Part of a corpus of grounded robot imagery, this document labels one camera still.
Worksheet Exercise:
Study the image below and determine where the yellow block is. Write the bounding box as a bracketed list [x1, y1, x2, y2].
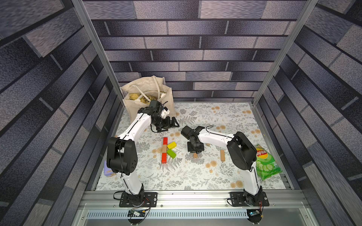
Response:
[167, 142, 177, 149]

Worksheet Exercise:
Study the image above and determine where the green block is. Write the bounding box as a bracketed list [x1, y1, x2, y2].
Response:
[166, 149, 176, 159]

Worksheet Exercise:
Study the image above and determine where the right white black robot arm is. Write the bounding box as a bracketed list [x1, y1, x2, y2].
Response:
[181, 126, 269, 209]

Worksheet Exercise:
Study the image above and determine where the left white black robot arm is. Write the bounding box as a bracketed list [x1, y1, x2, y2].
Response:
[107, 100, 179, 207]

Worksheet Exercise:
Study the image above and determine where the beige canvas tote bag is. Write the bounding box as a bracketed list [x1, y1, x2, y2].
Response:
[121, 76, 176, 121]

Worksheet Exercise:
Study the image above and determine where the purple tissue pack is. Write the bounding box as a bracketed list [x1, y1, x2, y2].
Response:
[104, 161, 114, 177]

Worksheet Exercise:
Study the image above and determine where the green chips bag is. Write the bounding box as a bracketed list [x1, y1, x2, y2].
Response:
[255, 144, 282, 180]

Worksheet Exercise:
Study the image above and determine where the right circuit board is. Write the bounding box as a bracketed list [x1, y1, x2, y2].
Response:
[247, 210, 261, 217]

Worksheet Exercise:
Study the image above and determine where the circuit board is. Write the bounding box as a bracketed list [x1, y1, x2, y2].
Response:
[247, 210, 261, 217]
[127, 209, 146, 218]

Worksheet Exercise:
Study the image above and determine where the left circuit board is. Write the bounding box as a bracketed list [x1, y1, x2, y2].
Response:
[127, 209, 146, 218]

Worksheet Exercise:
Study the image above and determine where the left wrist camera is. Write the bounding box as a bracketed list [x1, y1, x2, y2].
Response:
[161, 109, 170, 119]

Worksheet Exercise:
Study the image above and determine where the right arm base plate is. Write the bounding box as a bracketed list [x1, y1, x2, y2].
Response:
[227, 192, 270, 208]

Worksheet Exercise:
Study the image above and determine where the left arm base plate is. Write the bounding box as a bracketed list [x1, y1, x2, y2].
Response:
[119, 192, 158, 208]

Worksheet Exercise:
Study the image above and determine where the aluminium front rail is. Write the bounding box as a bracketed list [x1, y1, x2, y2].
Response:
[72, 190, 318, 226]

